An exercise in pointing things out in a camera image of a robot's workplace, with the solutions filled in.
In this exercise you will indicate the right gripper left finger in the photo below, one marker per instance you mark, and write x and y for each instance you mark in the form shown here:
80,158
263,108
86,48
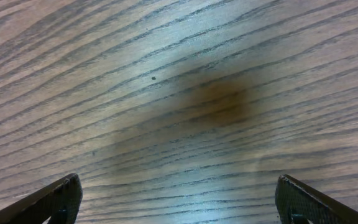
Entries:
58,202

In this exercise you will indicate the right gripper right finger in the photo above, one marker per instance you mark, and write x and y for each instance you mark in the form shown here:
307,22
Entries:
297,202

